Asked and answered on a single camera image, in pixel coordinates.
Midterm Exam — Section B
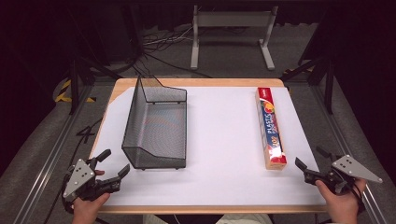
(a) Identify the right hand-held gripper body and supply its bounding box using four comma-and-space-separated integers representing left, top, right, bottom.
303, 154, 384, 197

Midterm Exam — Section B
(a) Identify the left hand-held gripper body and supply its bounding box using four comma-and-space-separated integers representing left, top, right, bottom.
62, 158, 122, 203

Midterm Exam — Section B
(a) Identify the long plastic wrap box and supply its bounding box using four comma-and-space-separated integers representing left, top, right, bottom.
254, 87, 288, 171

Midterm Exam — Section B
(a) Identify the black wire mesh basket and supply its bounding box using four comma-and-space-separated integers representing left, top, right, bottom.
120, 75, 189, 171

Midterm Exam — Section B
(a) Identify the person's left hand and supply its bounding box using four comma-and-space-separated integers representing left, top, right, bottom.
71, 192, 111, 224

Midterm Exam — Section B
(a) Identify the person's right hand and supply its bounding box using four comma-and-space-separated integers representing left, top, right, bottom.
314, 177, 368, 224

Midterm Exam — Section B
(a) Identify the black tripod stand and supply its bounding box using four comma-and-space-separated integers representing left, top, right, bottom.
279, 55, 336, 115
65, 46, 123, 115

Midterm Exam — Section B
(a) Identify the yellow black hazard tape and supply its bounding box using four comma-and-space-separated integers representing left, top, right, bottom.
54, 78, 96, 104

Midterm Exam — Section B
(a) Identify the white table mat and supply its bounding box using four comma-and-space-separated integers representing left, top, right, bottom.
89, 86, 327, 207

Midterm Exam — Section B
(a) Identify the white metal stand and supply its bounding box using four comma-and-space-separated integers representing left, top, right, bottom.
190, 5, 279, 72

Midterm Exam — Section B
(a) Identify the aluminium floor rail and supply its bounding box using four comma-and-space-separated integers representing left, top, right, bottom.
12, 84, 94, 224
311, 83, 389, 224

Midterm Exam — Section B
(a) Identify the thin black cable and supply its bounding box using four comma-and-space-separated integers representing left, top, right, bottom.
42, 117, 105, 224

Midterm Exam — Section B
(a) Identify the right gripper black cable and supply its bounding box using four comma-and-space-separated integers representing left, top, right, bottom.
348, 176, 366, 214

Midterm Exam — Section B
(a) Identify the black floor cable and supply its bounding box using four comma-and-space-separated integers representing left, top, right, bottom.
143, 51, 213, 79

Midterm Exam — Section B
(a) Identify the bundle of light cables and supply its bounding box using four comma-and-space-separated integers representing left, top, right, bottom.
142, 25, 194, 49

